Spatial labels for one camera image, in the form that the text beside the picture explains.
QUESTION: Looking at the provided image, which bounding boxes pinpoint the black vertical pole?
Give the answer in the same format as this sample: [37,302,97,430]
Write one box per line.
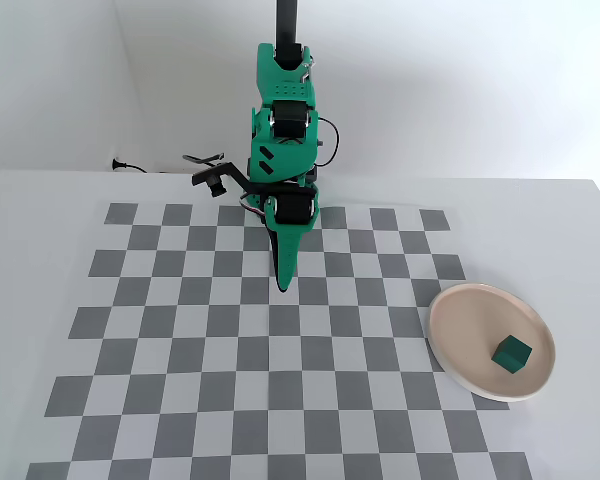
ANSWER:
[274,0,300,61]

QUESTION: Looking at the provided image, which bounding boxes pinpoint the dark green cube dice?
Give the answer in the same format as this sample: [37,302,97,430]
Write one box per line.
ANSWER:
[490,334,533,375]

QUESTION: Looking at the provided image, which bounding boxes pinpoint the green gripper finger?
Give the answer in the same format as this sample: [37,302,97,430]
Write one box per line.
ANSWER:
[273,230,311,294]

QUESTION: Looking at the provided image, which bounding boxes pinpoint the black wall plug cable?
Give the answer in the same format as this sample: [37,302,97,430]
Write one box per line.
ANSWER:
[110,157,154,175]

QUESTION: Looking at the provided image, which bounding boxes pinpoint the green five-joint robot arm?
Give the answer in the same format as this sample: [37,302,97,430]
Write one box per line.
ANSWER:
[247,42,342,186]

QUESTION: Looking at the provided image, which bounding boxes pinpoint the black camera cable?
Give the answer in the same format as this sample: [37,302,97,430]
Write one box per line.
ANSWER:
[181,151,227,167]

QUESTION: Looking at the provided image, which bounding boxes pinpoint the grey white checkerboard mat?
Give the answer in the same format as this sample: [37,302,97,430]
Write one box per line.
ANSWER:
[27,202,534,480]

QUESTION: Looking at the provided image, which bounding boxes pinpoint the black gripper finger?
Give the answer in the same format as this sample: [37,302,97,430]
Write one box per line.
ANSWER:
[267,227,285,294]

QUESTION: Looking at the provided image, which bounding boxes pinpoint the black servo wire loop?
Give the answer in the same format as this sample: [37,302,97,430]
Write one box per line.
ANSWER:
[315,117,342,169]

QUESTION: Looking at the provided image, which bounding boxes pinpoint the black wrist camera board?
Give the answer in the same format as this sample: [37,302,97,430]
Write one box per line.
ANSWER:
[190,162,252,199]

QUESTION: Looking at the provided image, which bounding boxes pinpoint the beige round plate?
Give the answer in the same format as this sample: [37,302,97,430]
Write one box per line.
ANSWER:
[427,282,557,403]

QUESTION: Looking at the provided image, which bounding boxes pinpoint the green gripper body black servo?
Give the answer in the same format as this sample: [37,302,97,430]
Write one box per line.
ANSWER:
[262,182,323,239]

